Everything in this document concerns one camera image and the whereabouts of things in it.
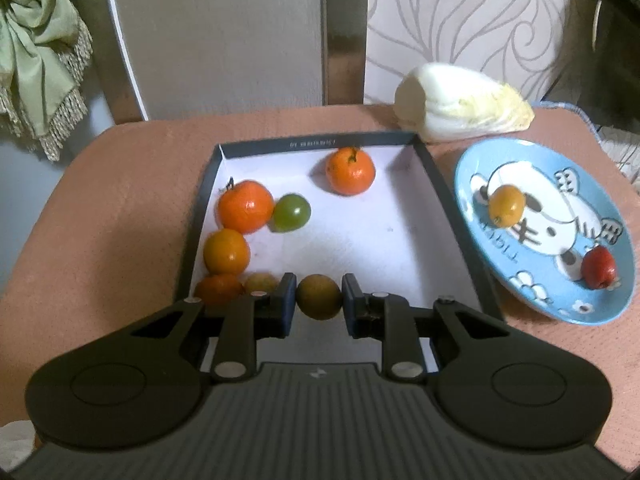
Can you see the dark orange cherry tomato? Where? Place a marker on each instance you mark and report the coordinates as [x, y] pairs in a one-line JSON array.
[[217, 289]]

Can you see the orange tangerine with stem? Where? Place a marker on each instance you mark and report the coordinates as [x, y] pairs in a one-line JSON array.
[[245, 206], [350, 170]]

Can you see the orange pink table mat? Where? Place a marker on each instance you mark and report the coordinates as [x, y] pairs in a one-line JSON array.
[[125, 200]]

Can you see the napa cabbage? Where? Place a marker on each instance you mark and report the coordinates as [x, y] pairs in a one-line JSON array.
[[450, 105]]

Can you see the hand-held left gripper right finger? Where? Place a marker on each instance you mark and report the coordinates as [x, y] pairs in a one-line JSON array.
[[350, 310]]

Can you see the red cherry tomato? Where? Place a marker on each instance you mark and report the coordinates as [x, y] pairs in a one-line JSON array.
[[598, 267]]

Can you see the blue cartoon plate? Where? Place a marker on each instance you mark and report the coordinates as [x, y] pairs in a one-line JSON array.
[[550, 280]]

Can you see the green cherry tomato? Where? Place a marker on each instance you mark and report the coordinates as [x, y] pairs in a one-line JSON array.
[[291, 212]]

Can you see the orange yellow cherry tomato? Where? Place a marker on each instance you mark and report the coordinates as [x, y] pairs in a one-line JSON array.
[[506, 205]]

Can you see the green fringed cloth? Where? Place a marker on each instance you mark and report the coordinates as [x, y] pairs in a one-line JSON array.
[[35, 60]]

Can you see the brownish yellow cherry tomato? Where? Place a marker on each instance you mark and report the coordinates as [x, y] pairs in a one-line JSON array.
[[318, 296]]

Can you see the white crumpled cloth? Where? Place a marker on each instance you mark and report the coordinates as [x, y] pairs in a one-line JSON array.
[[15, 447]]

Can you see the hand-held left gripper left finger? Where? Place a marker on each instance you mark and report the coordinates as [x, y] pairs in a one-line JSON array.
[[287, 310]]

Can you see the dark cardboard box white inside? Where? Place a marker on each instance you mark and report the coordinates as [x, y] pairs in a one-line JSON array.
[[350, 240]]

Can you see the small yellow cherry tomato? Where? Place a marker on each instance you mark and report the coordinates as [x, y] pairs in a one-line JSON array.
[[260, 283]]

